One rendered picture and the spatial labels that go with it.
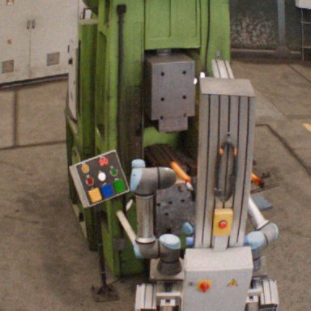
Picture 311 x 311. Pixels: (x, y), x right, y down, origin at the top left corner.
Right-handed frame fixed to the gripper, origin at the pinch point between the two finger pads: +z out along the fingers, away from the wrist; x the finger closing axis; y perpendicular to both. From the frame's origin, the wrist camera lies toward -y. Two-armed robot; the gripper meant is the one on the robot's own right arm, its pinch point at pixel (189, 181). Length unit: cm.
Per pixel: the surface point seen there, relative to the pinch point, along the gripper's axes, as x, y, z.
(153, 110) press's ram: -16, -42, 26
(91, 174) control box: -62, -11, 10
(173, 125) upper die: -1.8, -29.0, 26.5
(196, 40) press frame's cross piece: 20, -86, 39
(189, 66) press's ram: 10, -71, 25
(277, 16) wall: 405, 0, 590
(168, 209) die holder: -7.7, 30.2, 22.3
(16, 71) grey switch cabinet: -81, 58, 564
